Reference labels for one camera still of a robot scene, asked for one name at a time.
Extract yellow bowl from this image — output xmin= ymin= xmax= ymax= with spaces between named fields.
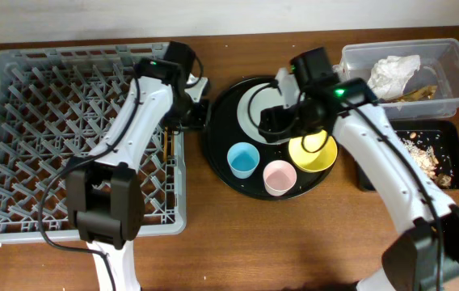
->
xmin=288 ymin=130 xmax=338 ymax=173

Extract blue cup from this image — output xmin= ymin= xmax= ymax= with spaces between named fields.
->
xmin=226 ymin=142 xmax=260 ymax=179

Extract white tissue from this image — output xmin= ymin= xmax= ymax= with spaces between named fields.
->
xmin=367 ymin=55 xmax=421 ymax=101

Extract food scraps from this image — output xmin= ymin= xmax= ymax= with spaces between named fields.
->
xmin=402 ymin=132 xmax=452 ymax=188

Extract gold snack wrapper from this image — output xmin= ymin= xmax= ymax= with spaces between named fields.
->
xmin=389 ymin=85 xmax=438 ymax=103

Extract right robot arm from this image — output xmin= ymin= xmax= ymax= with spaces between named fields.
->
xmin=258 ymin=77 xmax=459 ymax=290

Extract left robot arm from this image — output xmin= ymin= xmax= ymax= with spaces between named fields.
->
xmin=65 ymin=58 xmax=209 ymax=290

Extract grey dishwasher rack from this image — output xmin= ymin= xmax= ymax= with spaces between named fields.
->
xmin=0 ymin=43 xmax=166 ymax=246

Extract grey plate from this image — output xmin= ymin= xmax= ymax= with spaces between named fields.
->
xmin=237 ymin=82 xmax=300 ymax=145

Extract pink cup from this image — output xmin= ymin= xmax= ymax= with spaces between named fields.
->
xmin=263 ymin=160 xmax=297 ymax=196

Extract round black tray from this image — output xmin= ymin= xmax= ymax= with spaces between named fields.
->
xmin=201 ymin=75 xmax=333 ymax=201

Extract black rectangular bin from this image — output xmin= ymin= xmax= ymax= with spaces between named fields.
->
xmin=356 ymin=120 xmax=459 ymax=192

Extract clear plastic bin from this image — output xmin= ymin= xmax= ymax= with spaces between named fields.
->
xmin=334 ymin=38 xmax=459 ymax=120

